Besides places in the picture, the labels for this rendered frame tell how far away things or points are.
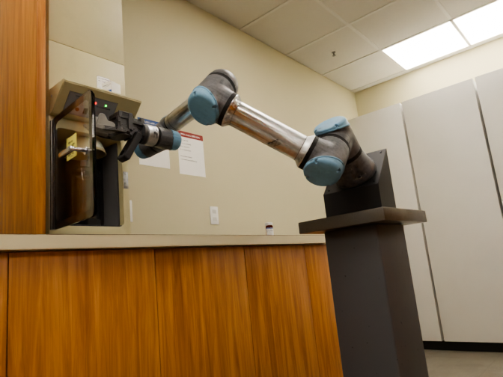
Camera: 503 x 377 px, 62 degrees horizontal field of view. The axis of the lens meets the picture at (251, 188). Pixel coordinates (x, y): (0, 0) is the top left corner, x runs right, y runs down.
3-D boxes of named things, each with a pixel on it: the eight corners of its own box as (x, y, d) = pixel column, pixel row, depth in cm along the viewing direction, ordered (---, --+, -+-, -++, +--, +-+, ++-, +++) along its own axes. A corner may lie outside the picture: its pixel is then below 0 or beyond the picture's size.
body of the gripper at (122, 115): (105, 116, 142) (135, 123, 151) (105, 140, 141) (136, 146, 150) (117, 109, 137) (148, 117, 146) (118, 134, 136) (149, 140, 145)
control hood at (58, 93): (48, 114, 150) (48, 88, 152) (127, 132, 175) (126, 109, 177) (63, 104, 143) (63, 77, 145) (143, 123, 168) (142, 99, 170)
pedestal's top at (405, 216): (427, 221, 147) (425, 210, 148) (385, 219, 124) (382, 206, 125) (347, 233, 168) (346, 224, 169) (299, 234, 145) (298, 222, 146)
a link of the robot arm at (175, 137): (170, 154, 161) (184, 148, 156) (146, 149, 153) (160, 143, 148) (168, 135, 163) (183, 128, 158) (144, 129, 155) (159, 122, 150)
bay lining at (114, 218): (28, 233, 161) (28, 145, 168) (91, 233, 180) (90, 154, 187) (58, 224, 145) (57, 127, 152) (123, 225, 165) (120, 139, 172)
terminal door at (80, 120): (55, 230, 142) (54, 119, 150) (96, 215, 122) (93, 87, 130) (52, 230, 142) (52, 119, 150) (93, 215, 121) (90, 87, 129)
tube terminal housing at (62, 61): (18, 253, 157) (20, 64, 172) (99, 251, 181) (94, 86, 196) (48, 245, 141) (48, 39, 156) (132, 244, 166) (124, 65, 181)
